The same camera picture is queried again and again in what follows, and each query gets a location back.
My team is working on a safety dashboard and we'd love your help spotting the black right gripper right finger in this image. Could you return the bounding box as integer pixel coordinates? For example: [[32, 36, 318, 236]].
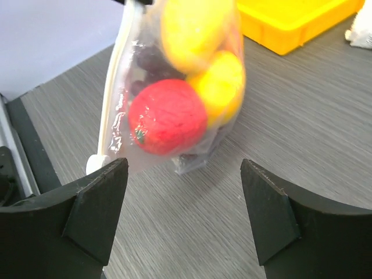
[[241, 159, 371, 279]]

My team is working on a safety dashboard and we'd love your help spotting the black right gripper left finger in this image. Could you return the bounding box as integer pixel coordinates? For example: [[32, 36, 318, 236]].
[[1, 158, 128, 278]]

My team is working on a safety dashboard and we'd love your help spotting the red fake tomato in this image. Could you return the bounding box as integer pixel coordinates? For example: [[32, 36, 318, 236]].
[[127, 79, 208, 156]]

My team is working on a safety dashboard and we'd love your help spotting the clear zip top bag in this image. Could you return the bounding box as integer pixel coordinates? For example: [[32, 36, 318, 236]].
[[85, 1, 245, 174]]

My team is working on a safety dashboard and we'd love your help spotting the yellow fake mango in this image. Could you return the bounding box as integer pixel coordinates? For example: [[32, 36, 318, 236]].
[[160, 1, 237, 74]]

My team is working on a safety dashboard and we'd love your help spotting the yellow fake lemon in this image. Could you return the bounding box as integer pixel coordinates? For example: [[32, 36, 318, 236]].
[[186, 51, 246, 128]]

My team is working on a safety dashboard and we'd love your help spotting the rolled white towel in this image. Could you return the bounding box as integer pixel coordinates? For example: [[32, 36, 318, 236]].
[[345, 0, 372, 49]]

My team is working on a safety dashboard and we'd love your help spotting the yellow plastic tray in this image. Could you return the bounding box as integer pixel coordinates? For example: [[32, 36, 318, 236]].
[[237, 0, 364, 56]]

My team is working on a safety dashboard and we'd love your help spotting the grey aluminium corner rail left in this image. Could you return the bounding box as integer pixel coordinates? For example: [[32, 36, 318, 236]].
[[1, 95, 40, 198]]

